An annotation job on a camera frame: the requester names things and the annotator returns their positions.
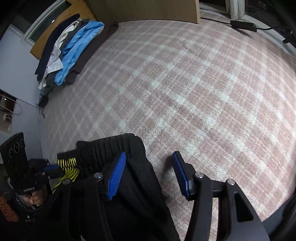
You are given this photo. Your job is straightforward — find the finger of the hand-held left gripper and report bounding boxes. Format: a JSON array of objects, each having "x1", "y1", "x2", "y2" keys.
[{"x1": 43, "y1": 164, "x2": 65, "y2": 179}]

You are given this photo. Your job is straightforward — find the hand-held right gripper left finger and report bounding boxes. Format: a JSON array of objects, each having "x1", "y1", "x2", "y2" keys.
[{"x1": 46, "y1": 151, "x2": 127, "y2": 241}]

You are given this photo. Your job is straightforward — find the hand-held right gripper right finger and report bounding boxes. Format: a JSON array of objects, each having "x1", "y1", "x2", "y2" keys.
[{"x1": 171, "y1": 151, "x2": 271, "y2": 241}]

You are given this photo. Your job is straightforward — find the black pants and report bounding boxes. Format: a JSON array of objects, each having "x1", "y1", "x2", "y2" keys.
[{"x1": 46, "y1": 133, "x2": 181, "y2": 241}]

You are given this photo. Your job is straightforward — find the person's left hand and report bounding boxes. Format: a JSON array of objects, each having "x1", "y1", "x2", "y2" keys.
[{"x1": 28, "y1": 190, "x2": 45, "y2": 208}]

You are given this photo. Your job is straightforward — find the orange ribbed object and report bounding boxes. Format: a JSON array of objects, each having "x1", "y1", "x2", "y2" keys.
[{"x1": 0, "y1": 197, "x2": 19, "y2": 222}]

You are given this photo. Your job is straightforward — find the pink plaid blanket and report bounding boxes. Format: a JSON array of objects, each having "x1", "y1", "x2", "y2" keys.
[{"x1": 38, "y1": 10, "x2": 296, "y2": 241}]

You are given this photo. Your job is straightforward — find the grey garment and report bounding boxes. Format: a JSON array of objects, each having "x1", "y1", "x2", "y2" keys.
[{"x1": 42, "y1": 19, "x2": 90, "y2": 95}]

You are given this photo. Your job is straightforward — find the white shirt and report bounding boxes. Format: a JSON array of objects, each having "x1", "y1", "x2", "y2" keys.
[{"x1": 38, "y1": 20, "x2": 81, "y2": 90}]

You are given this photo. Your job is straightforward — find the brown shirt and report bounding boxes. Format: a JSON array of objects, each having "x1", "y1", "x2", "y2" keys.
[{"x1": 63, "y1": 22, "x2": 119, "y2": 86}]

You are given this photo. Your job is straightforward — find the light blue striped shirt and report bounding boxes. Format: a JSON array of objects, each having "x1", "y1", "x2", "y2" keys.
[{"x1": 54, "y1": 21, "x2": 105, "y2": 86}]

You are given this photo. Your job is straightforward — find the navy garment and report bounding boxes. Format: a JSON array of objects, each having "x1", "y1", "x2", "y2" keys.
[{"x1": 35, "y1": 13, "x2": 80, "y2": 81}]

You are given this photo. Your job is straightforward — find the small white framed window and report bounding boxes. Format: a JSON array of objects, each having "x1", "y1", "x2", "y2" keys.
[{"x1": 23, "y1": 0, "x2": 70, "y2": 42}]

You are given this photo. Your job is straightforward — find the light wooden board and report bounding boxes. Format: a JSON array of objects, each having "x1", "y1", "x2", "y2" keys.
[{"x1": 30, "y1": 0, "x2": 97, "y2": 59}]

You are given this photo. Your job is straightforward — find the black power adapter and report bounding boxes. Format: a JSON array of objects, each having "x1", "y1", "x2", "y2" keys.
[{"x1": 230, "y1": 20, "x2": 258, "y2": 32}]

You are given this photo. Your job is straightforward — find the wooden headboard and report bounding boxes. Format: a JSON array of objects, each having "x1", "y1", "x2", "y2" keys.
[{"x1": 84, "y1": 0, "x2": 200, "y2": 24}]

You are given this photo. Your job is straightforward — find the framed wall mirror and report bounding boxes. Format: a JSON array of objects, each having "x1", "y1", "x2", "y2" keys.
[{"x1": 0, "y1": 89, "x2": 18, "y2": 132}]

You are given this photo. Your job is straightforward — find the black adapter cable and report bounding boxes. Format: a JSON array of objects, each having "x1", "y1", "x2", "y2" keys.
[{"x1": 200, "y1": 16, "x2": 296, "y2": 32}]

